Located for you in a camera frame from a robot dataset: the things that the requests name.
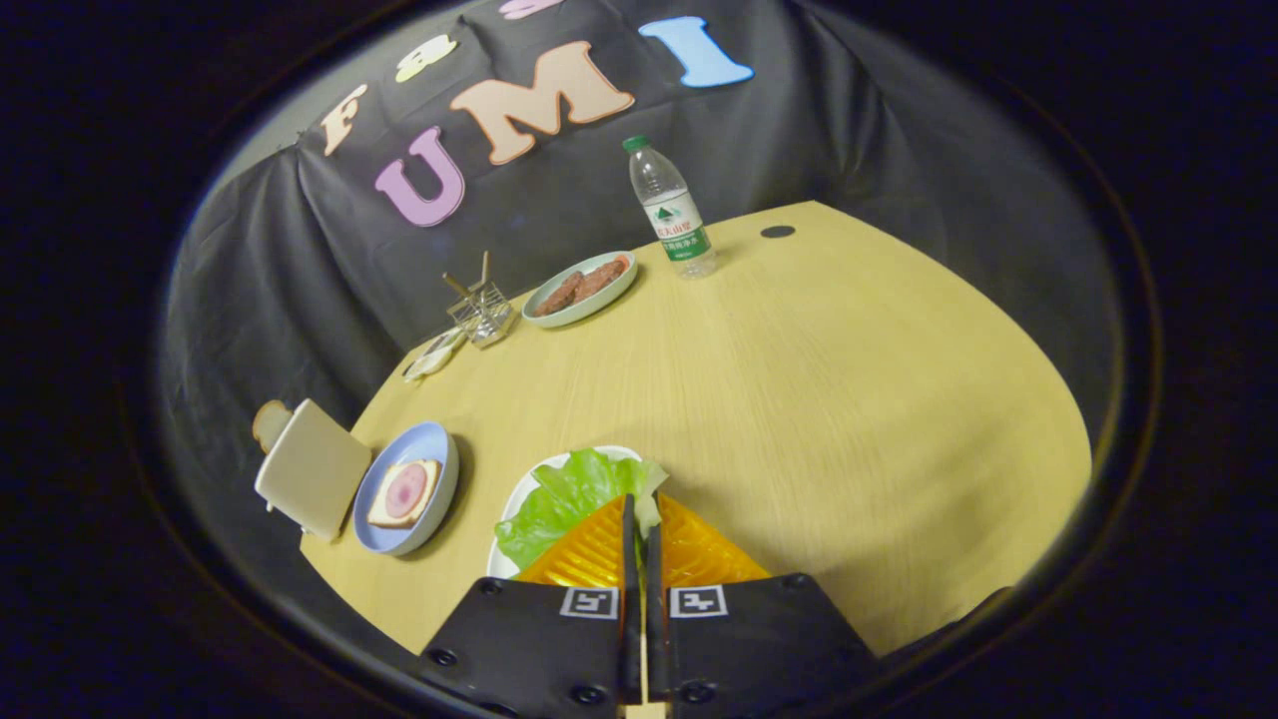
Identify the clear plastic water bottle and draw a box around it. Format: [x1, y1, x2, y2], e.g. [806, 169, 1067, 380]
[622, 135, 719, 281]

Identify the pale green plate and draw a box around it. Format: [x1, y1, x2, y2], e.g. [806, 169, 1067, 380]
[522, 251, 639, 330]

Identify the wire mesh holder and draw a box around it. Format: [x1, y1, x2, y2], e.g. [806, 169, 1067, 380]
[446, 282, 517, 348]

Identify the white plate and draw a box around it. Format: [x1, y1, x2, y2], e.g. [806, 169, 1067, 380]
[486, 445, 645, 580]

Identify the plain toast bread slice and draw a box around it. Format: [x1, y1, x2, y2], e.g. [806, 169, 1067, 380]
[252, 400, 294, 455]

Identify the black backdrop cloth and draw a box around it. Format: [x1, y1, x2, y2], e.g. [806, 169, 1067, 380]
[160, 0, 1119, 560]

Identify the green lettuce leaf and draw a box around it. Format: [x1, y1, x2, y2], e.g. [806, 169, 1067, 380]
[494, 448, 670, 571]

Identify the white toaster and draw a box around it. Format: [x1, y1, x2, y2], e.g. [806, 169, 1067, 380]
[254, 398, 372, 543]

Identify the bread slice with ham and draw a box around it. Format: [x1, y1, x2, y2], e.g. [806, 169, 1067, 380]
[366, 458, 442, 529]

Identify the brown meat patty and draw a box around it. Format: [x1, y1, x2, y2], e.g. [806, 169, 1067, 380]
[535, 271, 585, 318]
[574, 257, 630, 304]

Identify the blue plate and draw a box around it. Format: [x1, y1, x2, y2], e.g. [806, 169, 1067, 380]
[352, 420, 461, 556]

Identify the white condiment tray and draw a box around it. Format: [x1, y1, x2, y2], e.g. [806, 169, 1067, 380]
[402, 328, 468, 382]

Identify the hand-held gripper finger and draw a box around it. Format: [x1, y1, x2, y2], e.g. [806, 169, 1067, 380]
[644, 492, 880, 719]
[417, 494, 642, 719]

